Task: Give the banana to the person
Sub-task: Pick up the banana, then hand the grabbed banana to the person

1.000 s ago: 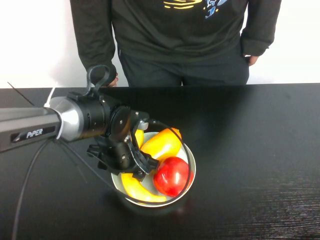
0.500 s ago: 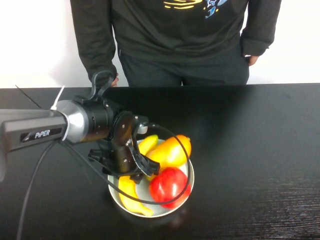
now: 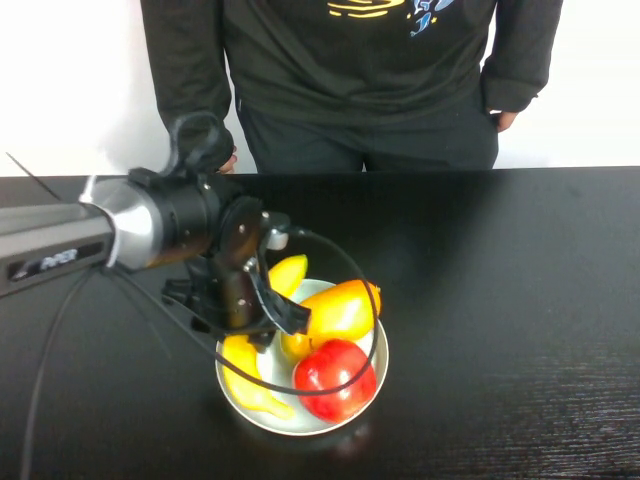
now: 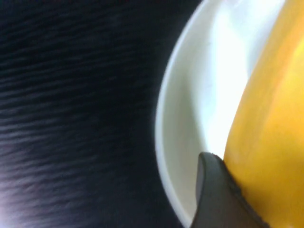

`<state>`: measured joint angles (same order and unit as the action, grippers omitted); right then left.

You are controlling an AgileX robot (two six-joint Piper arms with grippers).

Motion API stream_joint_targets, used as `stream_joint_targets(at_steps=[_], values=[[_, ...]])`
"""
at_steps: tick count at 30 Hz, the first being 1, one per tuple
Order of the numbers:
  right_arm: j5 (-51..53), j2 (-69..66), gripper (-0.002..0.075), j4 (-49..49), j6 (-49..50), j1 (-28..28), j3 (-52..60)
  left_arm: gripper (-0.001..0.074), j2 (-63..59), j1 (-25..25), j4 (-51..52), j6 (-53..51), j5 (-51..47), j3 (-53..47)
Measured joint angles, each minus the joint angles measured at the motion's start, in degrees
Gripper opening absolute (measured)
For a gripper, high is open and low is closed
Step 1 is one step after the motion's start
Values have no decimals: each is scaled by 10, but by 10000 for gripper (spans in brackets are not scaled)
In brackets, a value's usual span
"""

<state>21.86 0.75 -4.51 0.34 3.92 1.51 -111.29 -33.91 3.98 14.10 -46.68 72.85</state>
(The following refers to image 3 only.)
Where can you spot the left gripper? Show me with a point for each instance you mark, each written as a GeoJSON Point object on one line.
{"type": "Point", "coordinates": [240, 295]}

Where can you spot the yellow banana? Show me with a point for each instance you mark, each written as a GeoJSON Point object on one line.
{"type": "Point", "coordinates": [245, 380]}

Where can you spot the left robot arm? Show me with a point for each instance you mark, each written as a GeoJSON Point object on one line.
{"type": "Point", "coordinates": [50, 235]}

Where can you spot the person's right forearm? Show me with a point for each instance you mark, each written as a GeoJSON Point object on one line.
{"type": "Point", "coordinates": [190, 100]}

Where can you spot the person's left forearm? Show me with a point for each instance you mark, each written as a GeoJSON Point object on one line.
{"type": "Point", "coordinates": [515, 80]}

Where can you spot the person's right hand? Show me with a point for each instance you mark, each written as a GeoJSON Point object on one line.
{"type": "Point", "coordinates": [228, 162]}

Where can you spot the person's left hand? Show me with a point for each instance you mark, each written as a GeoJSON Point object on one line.
{"type": "Point", "coordinates": [505, 121]}

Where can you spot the orange yellow mango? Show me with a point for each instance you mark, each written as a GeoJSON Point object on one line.
{"type": "Point", "coordinates": [340, 315]}

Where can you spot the red apple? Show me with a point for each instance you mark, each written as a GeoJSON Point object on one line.
{"type": "Point", "coordinates": [330, 385]}

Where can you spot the white round plate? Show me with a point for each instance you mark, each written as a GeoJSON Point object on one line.
{"type": "Point", "coordinates": [300, 425]}

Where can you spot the black trousers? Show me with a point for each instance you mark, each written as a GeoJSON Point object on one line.
{"type": "Point", "coordinates": [400, 145]}

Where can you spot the black printed sweatshirt torso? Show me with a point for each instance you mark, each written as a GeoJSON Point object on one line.
{"type": "Point", "coordinates": [350, 65]}

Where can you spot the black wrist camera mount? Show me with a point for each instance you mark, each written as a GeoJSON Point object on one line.
{"type": "Point", "coordinates": [197, 300]}

